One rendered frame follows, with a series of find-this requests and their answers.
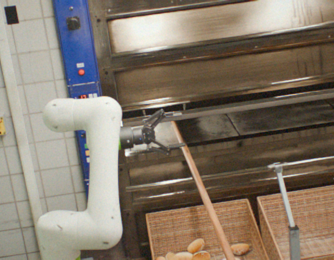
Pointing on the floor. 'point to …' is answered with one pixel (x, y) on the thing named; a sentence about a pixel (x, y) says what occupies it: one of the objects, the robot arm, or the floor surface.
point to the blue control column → (77, 55)
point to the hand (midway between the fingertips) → (180, 129)
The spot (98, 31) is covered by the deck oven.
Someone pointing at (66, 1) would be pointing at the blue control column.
